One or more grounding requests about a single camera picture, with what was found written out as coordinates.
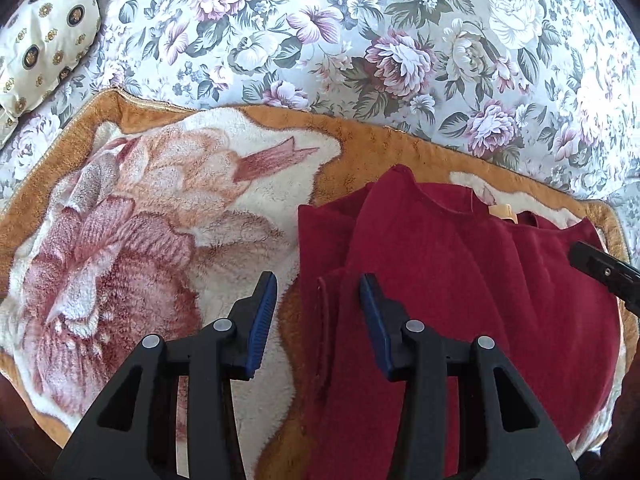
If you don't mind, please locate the floral bedspread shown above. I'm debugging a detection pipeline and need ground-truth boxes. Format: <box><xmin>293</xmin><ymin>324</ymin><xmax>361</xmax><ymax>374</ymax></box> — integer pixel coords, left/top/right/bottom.
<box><xmin>0</xmin><ymin>0</ymin><xmax>640</xmax><ymax>211</ymax></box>

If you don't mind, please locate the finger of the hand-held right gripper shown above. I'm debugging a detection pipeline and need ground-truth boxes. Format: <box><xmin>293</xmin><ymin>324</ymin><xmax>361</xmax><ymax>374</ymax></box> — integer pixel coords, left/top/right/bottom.
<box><xmin>568</xmin><ymin>241</ymin><xmax>640</xmax><ymax>317</ymax></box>

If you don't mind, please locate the dark red sweater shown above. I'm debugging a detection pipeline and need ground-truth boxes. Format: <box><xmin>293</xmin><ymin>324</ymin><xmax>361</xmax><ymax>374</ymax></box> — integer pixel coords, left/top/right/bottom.
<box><xmin>297</xmin><ymin>164</ymin><xmax>622</xmax><ymax>480</ymax></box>

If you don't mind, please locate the cream medallion print pillow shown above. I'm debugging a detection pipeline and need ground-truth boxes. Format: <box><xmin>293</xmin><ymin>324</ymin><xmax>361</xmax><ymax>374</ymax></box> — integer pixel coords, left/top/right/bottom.
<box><xmin>0</xmin><ymin>0</ymin><xmax>99</xmax><ymax>148</ymax></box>

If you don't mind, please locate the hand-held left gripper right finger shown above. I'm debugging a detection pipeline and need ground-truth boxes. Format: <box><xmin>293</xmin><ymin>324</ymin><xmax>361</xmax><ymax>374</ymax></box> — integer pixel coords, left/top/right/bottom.
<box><xmin>359</xmin><ymin>273</ymin><xmax>581</xmax><ymax>480</ymax></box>

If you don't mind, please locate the brown floral fleece blanket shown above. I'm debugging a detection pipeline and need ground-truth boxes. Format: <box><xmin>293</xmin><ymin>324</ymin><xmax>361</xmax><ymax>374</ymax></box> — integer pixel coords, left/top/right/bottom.
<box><xmin>0</xmin><ymin>87</ymin><xmax>632</xmax><ymax>480</ymax></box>

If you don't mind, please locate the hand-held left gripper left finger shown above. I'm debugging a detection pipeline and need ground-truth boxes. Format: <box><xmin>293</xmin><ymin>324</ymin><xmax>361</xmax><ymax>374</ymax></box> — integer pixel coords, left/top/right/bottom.
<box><xmin>51</xmin><ymin>271</ymin><xmax>278</xmax><ymax>480</ymax></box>

